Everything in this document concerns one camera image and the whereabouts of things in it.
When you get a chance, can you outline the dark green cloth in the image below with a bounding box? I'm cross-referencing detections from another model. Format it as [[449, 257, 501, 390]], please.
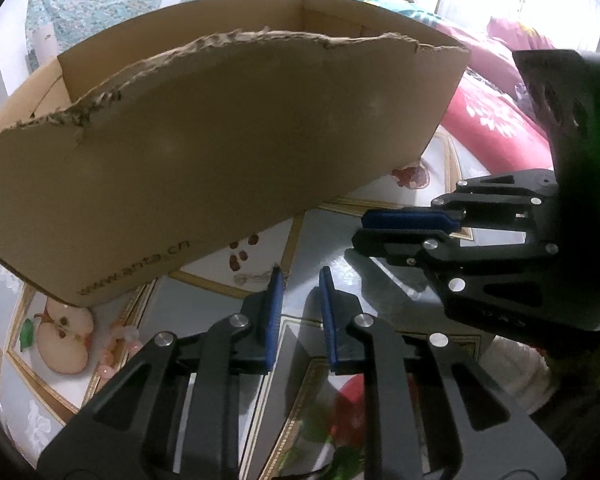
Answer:
[[530, 327, 600, 466]]

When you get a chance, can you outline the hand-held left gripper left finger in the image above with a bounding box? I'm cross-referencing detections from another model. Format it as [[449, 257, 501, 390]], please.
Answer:
[[37, 266, 284, 480]]

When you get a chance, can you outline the pink bead bracelet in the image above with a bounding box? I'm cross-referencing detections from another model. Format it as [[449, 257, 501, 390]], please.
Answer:
[[97, 322, 143, 378]]

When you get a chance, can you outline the red floral blanket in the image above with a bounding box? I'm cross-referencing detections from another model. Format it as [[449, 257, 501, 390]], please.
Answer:
[[420, 15, 561, 171]]

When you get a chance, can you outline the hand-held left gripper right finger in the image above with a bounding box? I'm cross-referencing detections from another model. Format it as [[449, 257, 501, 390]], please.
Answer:
[[319, 267, 566, 480]]

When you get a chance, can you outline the white fluffy towel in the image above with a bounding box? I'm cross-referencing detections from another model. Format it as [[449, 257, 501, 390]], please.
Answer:
[[490, 337, 556, 413]]

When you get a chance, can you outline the torn brown cardboard box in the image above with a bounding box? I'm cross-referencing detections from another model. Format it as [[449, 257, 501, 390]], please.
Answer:
[[0, 0, 471, 308]]

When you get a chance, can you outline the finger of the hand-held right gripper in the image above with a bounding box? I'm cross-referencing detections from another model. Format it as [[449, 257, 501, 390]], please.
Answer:
[[362, 169, 558, 233], [352, 230, 600, 331]]

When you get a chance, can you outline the light blue patterned cloth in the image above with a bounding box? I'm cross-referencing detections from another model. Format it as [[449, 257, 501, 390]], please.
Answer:
[[27, 0, 181, 56]]

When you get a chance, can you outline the fruit print tablecloth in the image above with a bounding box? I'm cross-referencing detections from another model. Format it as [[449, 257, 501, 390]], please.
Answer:
[[0, 125, 556, 480]]

